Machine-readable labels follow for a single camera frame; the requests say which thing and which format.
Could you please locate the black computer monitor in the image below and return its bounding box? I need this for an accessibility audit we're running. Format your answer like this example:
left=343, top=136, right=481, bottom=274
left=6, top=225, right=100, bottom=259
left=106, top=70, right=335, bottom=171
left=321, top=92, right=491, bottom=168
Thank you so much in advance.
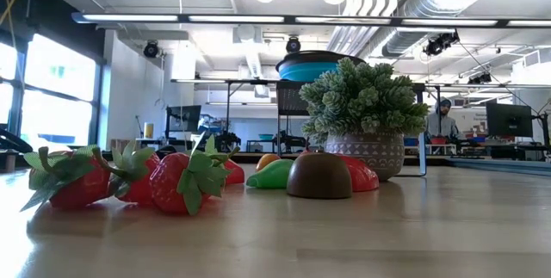
left=486, top=102, right=535, bottom=139
left=165, top=104, right=202, bottom=133

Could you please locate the person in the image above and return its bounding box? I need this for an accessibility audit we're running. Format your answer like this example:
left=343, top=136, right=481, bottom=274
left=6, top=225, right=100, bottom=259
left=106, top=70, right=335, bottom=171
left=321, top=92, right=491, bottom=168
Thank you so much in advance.
left=425, top=96, right=460, bottom=139

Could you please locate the green plastic apple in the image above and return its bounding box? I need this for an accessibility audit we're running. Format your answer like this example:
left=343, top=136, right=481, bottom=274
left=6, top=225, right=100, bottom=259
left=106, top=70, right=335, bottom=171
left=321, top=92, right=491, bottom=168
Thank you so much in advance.
left=245, top=158, right=295, bottom=190

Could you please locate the black track light cluster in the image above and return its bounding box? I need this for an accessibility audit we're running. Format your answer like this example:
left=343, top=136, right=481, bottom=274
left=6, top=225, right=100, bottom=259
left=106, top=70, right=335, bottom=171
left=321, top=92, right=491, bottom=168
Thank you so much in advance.
left=467, top=72, right=493, bottom=85
left=422, top=30, right=461, bottom=58

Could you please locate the brown kiwi half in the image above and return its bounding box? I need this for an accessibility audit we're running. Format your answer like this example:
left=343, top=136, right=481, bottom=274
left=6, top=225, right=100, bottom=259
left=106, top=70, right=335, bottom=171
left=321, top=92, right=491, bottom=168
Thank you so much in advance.
left=286, top=151, right=353, bottom=201

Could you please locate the blue collapsible colander bowl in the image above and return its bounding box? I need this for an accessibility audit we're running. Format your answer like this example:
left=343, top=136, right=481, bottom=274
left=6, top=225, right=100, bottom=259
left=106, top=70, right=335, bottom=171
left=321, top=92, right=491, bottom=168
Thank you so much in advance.
left=275, top=50, right=367, bottom=83

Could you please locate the potted artificial succulent plant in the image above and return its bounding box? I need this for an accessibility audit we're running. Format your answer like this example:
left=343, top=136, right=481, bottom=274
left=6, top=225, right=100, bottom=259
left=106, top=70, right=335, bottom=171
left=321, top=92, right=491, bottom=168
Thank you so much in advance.
left=299, top=57, right=430, bottom=182

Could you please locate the black overhead light bar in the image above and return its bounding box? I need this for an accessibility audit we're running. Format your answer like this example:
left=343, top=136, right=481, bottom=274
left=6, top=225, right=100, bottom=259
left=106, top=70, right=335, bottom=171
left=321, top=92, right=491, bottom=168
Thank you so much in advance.
left=71, top=10, right=551, bottom=28

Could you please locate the black background rig frame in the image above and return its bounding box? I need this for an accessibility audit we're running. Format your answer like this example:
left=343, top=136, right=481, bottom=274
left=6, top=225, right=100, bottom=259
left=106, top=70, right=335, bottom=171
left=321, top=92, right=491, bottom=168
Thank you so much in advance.
left=170, top=78, right=279, bottom=141

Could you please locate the red bell pepper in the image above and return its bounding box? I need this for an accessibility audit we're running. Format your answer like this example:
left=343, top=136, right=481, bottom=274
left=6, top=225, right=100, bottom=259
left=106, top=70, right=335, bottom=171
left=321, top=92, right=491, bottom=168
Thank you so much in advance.
left=222, top=159, right=245, bottom=185
left=337, top=153, right=381, bottom=193

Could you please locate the small orange fruit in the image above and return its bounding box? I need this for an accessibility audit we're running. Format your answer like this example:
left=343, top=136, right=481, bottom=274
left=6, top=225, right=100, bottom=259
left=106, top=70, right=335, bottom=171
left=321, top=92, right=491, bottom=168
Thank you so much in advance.
left=256, top=152, right=282, bottom=172

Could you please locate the large window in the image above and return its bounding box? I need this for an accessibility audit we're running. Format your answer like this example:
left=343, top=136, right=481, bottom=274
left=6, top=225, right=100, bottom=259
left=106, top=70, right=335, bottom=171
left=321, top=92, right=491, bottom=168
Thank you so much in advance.
left=0, top=32, right=104, bottom=150

